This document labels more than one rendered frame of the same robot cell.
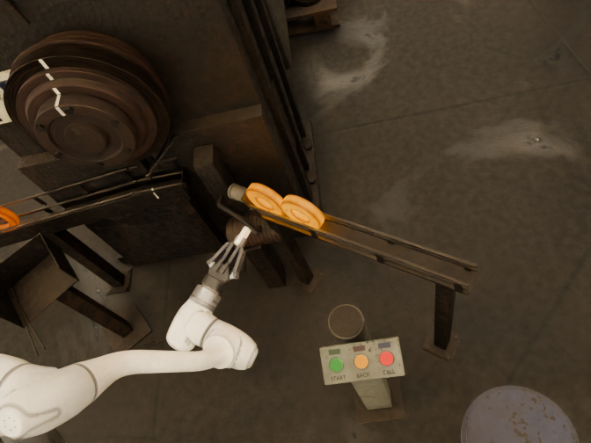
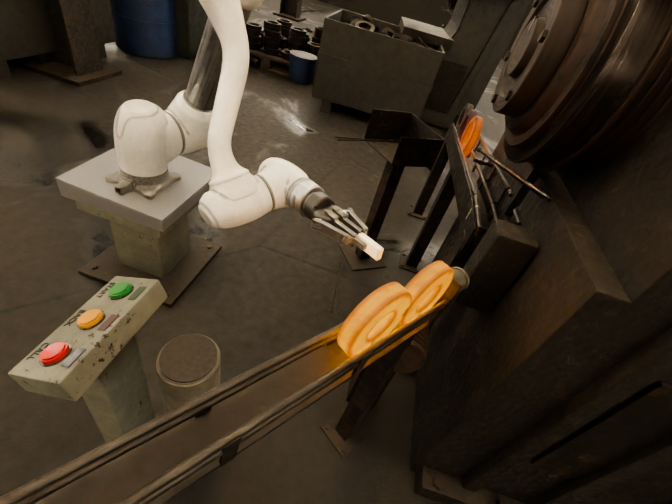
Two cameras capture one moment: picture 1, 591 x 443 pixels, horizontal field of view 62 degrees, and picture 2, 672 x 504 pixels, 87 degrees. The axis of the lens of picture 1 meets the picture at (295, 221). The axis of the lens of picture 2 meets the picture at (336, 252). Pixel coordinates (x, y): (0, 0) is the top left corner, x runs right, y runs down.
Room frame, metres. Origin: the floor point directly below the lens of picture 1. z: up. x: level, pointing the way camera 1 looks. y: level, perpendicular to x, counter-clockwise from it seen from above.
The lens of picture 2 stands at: (0.70, -0.41, 1.19)
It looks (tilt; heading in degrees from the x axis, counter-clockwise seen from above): 40 degrees down; 76
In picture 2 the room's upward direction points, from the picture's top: 17 degrees clockwise
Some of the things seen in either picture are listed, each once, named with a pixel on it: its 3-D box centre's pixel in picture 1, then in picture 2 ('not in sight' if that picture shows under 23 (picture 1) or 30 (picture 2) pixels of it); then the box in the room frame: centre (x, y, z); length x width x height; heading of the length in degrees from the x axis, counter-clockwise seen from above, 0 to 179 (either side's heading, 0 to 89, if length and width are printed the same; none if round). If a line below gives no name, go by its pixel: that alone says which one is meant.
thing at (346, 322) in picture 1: (355, 343); (193, 413); (0.58, -0.01, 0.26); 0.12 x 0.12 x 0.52
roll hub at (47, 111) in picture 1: (87, 134); (532, 50); (1.22, 0.46, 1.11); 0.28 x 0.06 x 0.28; 73
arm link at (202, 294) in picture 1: (206, 296); (307, 198); (0.78, 0.37, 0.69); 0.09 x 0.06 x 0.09; 37
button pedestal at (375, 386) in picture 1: (370, 382); (119, 396); (0.41, 0.00, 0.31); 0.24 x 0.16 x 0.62; 73
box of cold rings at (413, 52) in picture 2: not in sight; (376, 69); (1.48, 3.26, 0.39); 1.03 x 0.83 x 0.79; 167
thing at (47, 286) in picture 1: (78, 307); (380, 197); (1.18, 0.99, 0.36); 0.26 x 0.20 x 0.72; 108
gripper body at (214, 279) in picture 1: (217, 277); (325, 212); (0.83, 0.31, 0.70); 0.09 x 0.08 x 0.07; 128
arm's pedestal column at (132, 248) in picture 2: not in sight; (153, 233); (0.23, 0.75, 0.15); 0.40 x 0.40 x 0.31; 72
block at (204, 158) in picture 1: (215, 173); (492, 268); (1.26, 0.20, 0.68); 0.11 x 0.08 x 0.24; 163
